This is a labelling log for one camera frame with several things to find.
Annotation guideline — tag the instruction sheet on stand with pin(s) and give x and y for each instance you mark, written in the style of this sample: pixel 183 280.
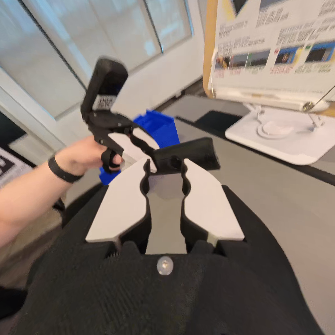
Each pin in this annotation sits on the instruction sheet on stand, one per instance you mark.
pixel 209 47

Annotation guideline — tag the person's left forearm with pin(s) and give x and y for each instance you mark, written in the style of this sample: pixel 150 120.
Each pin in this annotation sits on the person's left forearm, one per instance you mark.
pixel 26 204

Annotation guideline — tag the person's left hand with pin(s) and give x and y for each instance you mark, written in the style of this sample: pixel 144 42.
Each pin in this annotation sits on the person's left hand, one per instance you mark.
pixel 84 154

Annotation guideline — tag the black mat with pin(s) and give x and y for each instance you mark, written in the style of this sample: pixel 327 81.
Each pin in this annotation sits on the black mat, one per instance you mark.
pixel 220 123

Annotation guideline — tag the white stand base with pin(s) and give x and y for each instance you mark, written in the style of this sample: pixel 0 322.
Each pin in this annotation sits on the white stand base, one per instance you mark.
pixel 282 144

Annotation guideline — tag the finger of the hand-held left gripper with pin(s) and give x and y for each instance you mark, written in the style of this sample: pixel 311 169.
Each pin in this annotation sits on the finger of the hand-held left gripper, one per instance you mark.
pixel 149 140
pixel 133 154

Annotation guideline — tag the white tag sign board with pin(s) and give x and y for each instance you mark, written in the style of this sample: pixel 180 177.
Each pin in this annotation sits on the white tag sign board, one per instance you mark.
pixel 13 167

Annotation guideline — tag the black remote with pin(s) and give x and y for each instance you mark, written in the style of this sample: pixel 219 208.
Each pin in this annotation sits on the black remote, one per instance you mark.
pixel 193 154

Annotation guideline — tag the blue plastic bin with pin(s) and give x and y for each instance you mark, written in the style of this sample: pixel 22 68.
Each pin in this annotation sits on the blue plastic bin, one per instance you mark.
pixel 157 125

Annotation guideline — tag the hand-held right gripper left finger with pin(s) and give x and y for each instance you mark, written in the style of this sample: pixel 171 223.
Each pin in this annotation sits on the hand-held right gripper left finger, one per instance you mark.
pixel 118 209

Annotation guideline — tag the black wristband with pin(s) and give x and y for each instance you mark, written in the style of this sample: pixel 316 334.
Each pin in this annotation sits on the black wristband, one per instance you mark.
pixel 60 171

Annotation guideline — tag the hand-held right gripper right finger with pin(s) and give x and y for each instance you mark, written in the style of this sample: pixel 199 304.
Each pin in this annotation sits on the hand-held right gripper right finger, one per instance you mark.
pixel 212 209

